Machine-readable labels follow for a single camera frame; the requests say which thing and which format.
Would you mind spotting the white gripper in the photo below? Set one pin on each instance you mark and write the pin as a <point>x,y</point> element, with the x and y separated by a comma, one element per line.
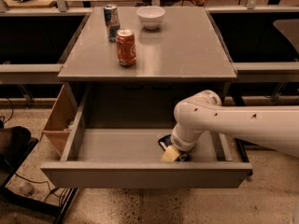
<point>181,144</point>

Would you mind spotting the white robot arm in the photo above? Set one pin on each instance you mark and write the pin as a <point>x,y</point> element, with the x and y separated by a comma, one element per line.
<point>275,127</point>

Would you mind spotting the grey open top drawer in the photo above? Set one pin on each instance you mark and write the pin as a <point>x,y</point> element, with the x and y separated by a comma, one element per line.
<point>114,144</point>

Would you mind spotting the grey counter cabinet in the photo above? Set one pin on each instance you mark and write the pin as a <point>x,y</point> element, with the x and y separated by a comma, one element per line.
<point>180,58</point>

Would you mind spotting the brown cardboard box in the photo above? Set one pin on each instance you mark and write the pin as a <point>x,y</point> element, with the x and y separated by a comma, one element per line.
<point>63,112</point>

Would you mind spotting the orange soda can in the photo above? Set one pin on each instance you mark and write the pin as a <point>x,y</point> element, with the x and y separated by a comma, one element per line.
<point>125,42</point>

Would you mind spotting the white ceramic bowl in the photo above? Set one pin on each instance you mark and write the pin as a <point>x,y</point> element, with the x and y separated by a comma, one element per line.
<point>150,17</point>

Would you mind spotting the blue silver drink can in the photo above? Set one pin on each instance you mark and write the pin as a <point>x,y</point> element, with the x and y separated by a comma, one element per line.
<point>112,21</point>

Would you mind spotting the dark bag on floor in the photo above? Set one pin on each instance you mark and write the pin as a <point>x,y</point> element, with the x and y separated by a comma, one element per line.
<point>14,142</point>

